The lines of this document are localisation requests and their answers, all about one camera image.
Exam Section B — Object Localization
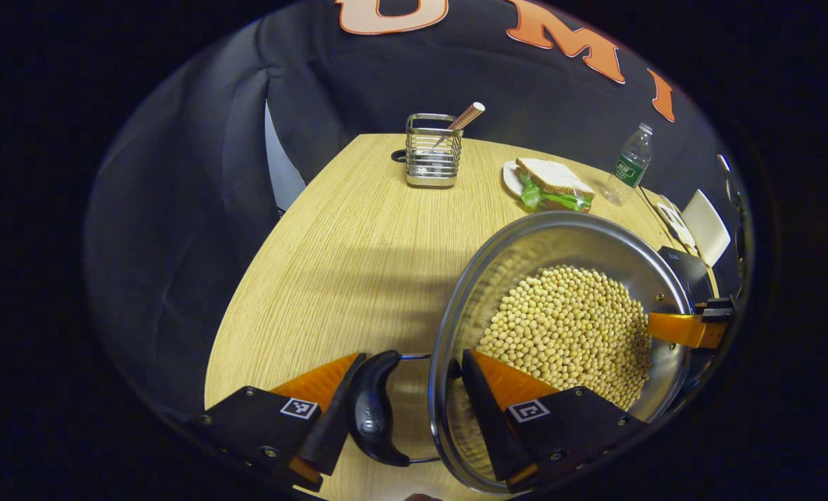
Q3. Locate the pile of soybeans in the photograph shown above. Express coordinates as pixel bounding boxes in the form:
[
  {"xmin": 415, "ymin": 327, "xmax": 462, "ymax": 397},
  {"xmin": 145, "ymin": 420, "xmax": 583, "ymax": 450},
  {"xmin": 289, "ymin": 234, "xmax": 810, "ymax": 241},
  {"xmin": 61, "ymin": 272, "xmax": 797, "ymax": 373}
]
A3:
[{"xmin": 475, "ymin": 264, "xmax": 655, "ymax": 411}]

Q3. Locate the steel pot with black handle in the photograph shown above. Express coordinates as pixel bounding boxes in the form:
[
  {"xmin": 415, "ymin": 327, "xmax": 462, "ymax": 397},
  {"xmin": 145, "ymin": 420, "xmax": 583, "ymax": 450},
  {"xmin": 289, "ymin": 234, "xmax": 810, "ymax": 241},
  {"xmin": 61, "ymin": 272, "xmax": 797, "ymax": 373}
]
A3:
[{"xmin": 348, "ymin": 211, "xmax": 696, "ymax": 495}]

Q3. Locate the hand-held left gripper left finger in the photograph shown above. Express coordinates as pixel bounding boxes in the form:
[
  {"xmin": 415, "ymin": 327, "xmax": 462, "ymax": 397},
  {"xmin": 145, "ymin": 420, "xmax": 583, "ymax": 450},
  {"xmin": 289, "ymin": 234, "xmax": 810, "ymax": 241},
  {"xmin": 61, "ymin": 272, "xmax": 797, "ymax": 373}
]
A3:
[{"xmin": 190, "ymin": 351, "xmax": 367, "ymax": 493}]

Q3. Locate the white divided grain dish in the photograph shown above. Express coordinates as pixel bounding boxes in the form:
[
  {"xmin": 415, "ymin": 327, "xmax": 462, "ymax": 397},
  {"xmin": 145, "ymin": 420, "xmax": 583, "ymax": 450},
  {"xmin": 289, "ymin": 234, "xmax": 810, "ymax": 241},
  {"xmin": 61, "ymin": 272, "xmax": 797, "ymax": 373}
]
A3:
[{"xmin": 656, "ymin": 202, "xmax": 698, "ymax": 249}]

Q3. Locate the black induction cooktop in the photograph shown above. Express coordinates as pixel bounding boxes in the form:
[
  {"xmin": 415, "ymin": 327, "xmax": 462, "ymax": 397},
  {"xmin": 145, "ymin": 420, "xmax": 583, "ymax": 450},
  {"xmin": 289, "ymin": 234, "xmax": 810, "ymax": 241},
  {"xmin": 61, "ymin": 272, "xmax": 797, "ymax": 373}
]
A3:
[{"xmin": 658, "ymin": 246, "xmax": 715, "ymax": 305}]

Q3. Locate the orange striped stick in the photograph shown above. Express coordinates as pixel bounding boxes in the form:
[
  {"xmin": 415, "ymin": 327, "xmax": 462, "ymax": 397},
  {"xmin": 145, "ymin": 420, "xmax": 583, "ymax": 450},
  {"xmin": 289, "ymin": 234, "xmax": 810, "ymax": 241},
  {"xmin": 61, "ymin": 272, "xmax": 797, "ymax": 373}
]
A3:
[{"xmin": 431, "ymin": 102, "xmax": 486, "ymax": 150}]

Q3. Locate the clear plastic water bottle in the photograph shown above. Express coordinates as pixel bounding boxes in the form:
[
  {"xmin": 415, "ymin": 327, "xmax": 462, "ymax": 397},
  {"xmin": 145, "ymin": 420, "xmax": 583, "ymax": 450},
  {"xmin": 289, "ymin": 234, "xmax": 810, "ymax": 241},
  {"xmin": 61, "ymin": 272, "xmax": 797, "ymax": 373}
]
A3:
[{"xmin": 603, "ymin": 123, "xmax": 655, "ymax": 207}]

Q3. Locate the metal wire utensil holder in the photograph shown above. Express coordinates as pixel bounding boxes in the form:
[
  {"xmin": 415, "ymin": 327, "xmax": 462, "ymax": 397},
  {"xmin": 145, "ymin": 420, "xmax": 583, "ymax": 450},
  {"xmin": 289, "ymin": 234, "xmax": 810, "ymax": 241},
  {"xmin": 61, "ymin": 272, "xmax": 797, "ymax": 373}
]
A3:
[{"xmin": 405, "ymin": 113, "xmax": 463, "ymax": 189}]

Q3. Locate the small white plate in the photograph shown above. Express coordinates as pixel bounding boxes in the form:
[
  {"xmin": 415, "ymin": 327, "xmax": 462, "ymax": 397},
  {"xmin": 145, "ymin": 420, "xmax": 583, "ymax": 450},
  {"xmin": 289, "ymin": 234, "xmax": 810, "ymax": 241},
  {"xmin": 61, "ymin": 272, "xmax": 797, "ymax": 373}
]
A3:
[{"xmin": 502, "ymin": 161, "xmax": 526, "ymax": 199}]

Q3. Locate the white toaster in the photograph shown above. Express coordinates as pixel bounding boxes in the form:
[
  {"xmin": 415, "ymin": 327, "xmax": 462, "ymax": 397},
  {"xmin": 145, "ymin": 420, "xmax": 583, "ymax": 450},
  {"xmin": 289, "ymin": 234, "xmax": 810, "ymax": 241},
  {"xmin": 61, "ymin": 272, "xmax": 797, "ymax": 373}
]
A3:
[{"xmin": 680, "ymin": 189, "xmax": 732, "ymax": 267}]

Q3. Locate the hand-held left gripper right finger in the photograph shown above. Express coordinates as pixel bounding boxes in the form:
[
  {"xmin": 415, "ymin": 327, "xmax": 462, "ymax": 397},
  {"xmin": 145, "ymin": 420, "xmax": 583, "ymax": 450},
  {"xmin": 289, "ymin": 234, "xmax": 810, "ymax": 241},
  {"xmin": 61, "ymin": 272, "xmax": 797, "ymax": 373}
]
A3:
[{"xmin": 460, "ymin": 348, "xmax": 648, "ymax": 493}]

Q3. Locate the black backdrop cloth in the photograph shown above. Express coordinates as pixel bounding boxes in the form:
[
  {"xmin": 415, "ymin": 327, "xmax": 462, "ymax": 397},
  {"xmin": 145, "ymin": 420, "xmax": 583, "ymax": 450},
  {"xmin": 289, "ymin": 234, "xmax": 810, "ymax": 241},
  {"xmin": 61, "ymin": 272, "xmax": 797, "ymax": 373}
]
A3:
[{"xmin": 83, "ymin": 0, "xmax": 749, "ymax": 418}]

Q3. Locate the sandwich with lettuce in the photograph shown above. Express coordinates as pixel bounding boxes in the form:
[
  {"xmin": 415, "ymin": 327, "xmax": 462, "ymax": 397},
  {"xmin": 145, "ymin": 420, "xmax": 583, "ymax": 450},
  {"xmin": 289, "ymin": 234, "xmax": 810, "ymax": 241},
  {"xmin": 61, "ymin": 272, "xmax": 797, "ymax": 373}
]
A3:
[{"xmin": 515, "ymin": 157, "xmax": 596, "ymax": 213}]

